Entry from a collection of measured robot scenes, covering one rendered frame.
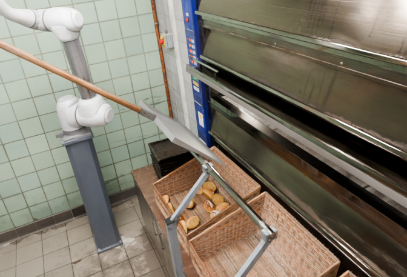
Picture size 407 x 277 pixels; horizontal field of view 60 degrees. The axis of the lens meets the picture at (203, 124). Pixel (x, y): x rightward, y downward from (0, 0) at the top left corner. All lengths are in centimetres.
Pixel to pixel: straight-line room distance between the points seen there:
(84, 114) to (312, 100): 146
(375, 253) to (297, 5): 95
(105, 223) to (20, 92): 117
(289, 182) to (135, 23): 182
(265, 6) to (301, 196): 85
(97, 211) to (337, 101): 201
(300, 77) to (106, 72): 187
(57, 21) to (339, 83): 151
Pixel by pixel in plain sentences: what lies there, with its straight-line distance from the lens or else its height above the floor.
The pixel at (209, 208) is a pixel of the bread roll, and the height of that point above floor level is 63.
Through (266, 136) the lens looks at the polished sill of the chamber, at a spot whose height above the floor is 117.
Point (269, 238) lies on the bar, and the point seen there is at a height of 116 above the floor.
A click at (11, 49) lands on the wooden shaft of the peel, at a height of 177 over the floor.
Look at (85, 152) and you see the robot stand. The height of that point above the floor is 88.
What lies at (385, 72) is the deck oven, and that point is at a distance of 117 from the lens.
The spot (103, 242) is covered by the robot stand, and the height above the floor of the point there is 9.
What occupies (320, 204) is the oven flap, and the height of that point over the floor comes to 102.
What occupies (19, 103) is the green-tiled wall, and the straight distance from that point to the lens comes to 300.
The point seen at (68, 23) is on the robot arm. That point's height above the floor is 176.
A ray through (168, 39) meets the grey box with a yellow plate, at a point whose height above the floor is 148.
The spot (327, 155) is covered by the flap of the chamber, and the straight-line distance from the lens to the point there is 121.
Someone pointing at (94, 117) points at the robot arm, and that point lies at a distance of 232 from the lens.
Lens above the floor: 204
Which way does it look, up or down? 26 degrees down
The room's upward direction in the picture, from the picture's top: 7 degrees counter-clockwise
